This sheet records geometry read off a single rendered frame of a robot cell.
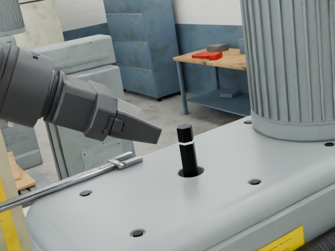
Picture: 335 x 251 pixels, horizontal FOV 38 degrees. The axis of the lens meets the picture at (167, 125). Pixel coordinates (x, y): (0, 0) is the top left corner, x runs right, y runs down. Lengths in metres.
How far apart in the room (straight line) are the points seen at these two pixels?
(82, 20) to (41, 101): 9.78
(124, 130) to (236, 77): 6.80
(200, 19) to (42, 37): 2.98
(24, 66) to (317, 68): 0.39
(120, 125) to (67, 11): 9.67
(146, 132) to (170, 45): 7.58
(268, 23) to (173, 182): 0.26
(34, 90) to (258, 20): 0.33
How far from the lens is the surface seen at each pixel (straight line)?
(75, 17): 10.27
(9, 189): 2.45
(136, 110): 0.68
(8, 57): 0.57
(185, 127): 0.65
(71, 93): 0.56
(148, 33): 7.91
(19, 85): 0.56
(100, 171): 0.72
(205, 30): 7.71
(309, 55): 0.70
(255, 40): 0.73
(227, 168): 0.67
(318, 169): 0.67
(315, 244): 0.65
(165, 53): 8.10
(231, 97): 6.95
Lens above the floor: 2.17
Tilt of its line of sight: 18 degrees down
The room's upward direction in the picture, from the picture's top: 9 degrees counter-clockwise
